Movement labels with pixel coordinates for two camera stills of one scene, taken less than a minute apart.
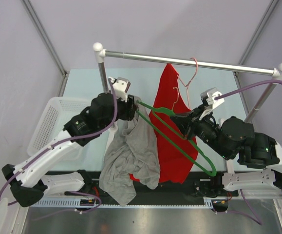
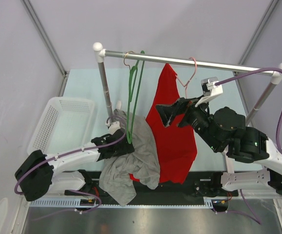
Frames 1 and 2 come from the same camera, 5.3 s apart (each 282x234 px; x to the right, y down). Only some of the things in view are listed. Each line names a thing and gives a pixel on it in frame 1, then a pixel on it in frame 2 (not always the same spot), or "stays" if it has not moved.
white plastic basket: x=58 y=112 stays
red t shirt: x=177 y=156 stays
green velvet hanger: x=157 y=110 → x=132 y=79
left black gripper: x=129 y=107 → x=127 y=148
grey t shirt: x=134 y=156 stays
